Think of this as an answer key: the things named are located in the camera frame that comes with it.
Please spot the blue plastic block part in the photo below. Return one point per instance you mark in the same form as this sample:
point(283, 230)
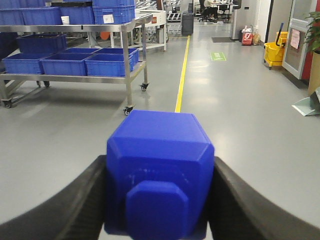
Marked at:
point(159, 172)

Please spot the blue bin front right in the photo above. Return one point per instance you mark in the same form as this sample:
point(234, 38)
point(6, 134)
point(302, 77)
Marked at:
point(106, 65)

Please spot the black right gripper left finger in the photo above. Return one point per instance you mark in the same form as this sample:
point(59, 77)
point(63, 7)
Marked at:
point(77, 212)

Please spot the yellow mop bucket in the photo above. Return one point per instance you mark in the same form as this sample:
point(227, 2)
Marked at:
point(274, 51)

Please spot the blue bin front middle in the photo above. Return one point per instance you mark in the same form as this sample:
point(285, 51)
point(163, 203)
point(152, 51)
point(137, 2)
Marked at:
point(66, 64)

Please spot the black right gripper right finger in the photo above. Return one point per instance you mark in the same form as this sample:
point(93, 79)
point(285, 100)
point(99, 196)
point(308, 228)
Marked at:
point(236, 211)

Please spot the green potted plant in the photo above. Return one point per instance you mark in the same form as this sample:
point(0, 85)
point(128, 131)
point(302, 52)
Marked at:
point(312, 36)

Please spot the blue bin top shelf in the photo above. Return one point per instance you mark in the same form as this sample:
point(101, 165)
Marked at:
point(113, 12)

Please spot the blue bin front left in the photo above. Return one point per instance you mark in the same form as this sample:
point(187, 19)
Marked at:
point(25, 63)

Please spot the black trash bin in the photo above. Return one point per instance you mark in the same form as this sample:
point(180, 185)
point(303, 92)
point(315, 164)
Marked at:
point(187, 24)

